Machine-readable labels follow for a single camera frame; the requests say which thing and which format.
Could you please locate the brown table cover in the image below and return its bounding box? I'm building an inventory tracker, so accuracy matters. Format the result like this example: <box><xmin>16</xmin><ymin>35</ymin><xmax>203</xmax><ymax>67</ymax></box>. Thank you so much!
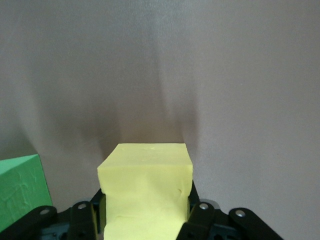
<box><xmin>0</xmin><ymin>0</ymin><xmax>320</xmax><ymax>240</ymax></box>

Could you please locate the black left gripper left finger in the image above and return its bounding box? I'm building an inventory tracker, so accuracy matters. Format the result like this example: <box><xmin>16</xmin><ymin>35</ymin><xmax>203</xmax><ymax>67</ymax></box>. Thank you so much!
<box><xmin>68</xmin><ymin>188</ymin><xmax>108</xmax><ymax>240</ymax></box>

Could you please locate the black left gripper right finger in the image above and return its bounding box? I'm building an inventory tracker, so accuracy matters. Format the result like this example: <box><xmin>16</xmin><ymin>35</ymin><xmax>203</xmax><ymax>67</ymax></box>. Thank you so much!
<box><xmin>174</xmin><ymin>182</ymin><xmax>217</xmax><ymax>240</ymax></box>

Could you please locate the yellow foam cube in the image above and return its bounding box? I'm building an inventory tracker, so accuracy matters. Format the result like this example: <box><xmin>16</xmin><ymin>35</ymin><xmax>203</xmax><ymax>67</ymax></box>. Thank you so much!
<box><xmin>96</xmin><ymin>142</ymin><xmax>195</xmax><ymax>240</ymax></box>

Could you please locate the green foam cube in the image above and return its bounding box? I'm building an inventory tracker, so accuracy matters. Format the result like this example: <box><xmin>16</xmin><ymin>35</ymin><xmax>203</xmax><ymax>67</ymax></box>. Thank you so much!
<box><xmin>0</xmin><ymin>154</ymin><xmax>53</xmax><ymax>226</ymax></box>

